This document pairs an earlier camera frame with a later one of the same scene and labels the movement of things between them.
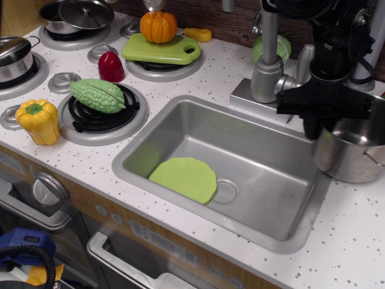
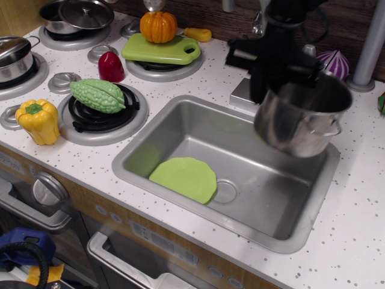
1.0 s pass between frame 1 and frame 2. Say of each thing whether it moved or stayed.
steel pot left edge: stayed
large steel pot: moved
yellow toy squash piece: stayed
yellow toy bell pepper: stayed
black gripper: moved
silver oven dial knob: stayed
